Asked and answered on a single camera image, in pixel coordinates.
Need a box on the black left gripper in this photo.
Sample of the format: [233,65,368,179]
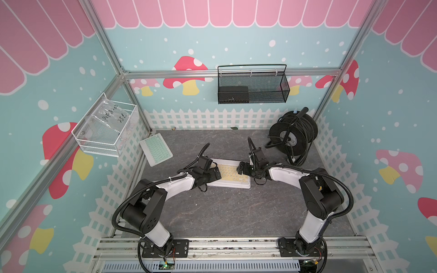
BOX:
[195,177,220,204]

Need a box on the yellow key keyboard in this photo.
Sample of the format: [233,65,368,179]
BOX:
[212,159,251,187]

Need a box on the white key keyboard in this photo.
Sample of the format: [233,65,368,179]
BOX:
[208,183,250,190]

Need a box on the green key keyboard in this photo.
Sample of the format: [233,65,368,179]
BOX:
[140,133,173,167]

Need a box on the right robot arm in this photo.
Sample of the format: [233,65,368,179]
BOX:
[237,137,354,257]

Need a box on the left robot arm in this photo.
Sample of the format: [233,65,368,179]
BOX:
[111,156,221,248]

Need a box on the black box in basket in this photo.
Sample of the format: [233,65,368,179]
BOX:
[217,86,249,104]

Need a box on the black cable reel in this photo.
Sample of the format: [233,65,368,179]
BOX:
[265,107,318,166]

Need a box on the black mesh wall basket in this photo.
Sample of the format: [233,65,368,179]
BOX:
[217,64,290,104]

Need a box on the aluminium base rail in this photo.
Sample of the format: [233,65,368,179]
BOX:
[88,236,382,273]

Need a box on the clear wire wall basket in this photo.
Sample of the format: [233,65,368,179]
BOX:
[72,93,140,157]

